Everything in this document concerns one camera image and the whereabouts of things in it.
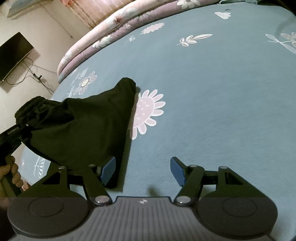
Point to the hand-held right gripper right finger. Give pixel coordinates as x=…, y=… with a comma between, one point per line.
x=178, y=170

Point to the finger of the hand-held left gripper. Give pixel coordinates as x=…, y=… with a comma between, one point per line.
x=26, y=127

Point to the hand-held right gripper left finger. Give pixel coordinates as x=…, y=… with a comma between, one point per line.
x=108, y=169

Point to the person's left hand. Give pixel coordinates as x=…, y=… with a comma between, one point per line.
x=15, y=172

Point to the pink floral quilt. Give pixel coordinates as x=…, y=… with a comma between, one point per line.
x=111, y=30

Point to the pink curtain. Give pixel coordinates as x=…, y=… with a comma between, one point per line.
x=92, y=10

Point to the wall television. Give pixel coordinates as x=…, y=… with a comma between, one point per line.
x=13, y=56

